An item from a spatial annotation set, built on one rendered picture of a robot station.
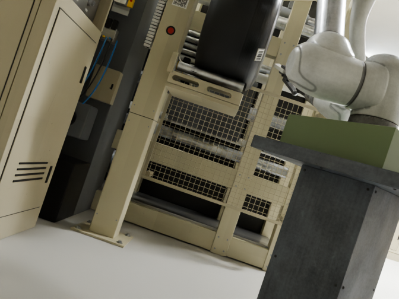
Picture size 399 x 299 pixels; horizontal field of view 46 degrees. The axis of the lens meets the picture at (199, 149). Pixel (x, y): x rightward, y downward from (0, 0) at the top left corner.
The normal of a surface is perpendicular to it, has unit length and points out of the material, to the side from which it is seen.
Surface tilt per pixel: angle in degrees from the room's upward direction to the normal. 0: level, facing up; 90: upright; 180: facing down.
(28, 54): 90
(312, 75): 116
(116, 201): 90
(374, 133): 90
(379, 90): 90
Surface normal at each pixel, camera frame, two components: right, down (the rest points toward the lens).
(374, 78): 0.11, -0.19
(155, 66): -0.04, -0.02
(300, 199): -0.66, -0.23
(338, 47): 0.25, -0.52
